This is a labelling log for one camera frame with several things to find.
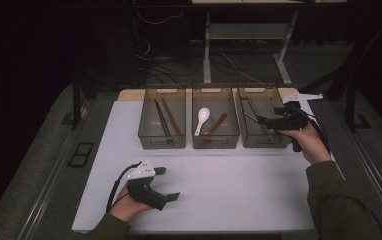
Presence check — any tangle of black cables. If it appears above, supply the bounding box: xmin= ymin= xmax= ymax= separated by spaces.
xmin=133 ymin=33 xmax=252 ymax=86

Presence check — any white table cover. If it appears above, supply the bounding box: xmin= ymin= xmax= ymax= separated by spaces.
xmin=71 ymin=98 xmax=347 ymax=234

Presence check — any metal knife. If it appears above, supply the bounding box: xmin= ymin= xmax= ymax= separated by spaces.
xmin=243 ymin=111 xmax=261 ymax=122

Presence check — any brown wooden chopstick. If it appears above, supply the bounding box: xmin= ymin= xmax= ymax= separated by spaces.
xmin=160 ymin=96 xmax=183 ymax=136
xmin=161 ymin=96 xmax=184 ymax=137

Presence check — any black metal stand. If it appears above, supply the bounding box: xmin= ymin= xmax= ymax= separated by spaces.
xmin=60 ymin=78 xmax=91 ymax=131
xmin=343 ymin=79 xmax=373 ymax=133

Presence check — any brown wooden spoon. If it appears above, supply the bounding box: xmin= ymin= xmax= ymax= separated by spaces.
xmin=202 ymin=112 xmax=229 ymax=144

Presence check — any white ceramic spoon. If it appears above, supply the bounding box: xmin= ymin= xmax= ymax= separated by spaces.
xmin=194 ymin=107 xmax=211 ymax=137

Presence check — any white floor cable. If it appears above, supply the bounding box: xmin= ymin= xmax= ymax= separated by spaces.
xmin=219 ymin=51 xmax=264 ymax=84

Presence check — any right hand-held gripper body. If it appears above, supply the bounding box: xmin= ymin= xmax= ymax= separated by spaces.
xmin=272 ymin=93 xmax=324 ymax=153

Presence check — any clear brown plastic bin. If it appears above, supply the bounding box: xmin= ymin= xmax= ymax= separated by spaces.
xmin=235 ymin=86 xmax=296 ymax=149
xmin=137 ymin=87 xmax=187 ymax=150
xmin=191 ymin=87 xmax=241 ymax=150

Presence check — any hand-held gripper cable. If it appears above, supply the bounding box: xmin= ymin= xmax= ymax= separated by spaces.
xmin=106 ymin=161 xmax=142 ymax=214
xmin=300 ymin=109 xmax=330 ymax=151

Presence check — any person's left hand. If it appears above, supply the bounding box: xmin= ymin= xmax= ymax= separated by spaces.
xmin=108 ymin=184 xmax=153 ymax=224

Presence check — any grey metal rail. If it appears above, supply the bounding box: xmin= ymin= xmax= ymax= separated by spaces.
xmin=14 ymin=106 xmax=92 ymax=240
xmin=332 ymin=106 xmax=382 ymax=231

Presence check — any person's right hand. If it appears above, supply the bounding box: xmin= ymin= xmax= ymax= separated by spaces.
xmin=278 ymin=121 xmax=332 ymax=165

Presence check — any white metal desk frame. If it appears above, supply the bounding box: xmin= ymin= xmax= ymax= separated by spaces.
xmin=190 ymin=0 xmax=348 ymax=86

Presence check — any metal fork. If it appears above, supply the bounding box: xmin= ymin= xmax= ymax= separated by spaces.
xmin=247 ymin=99 xmax=269 ymax=136

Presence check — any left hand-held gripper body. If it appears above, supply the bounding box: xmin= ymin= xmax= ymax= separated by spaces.
xmin=126 ymin=158 xmax=168 ymax=212

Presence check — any left hand-held gripper cable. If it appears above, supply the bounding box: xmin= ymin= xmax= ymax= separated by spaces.
xmin=106 ymin=161 xmax=142 ymax=214

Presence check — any right hand-held gripper cable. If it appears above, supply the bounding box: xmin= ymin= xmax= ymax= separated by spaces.
xmin=300 ymin=109 xmax=330 ymax=151

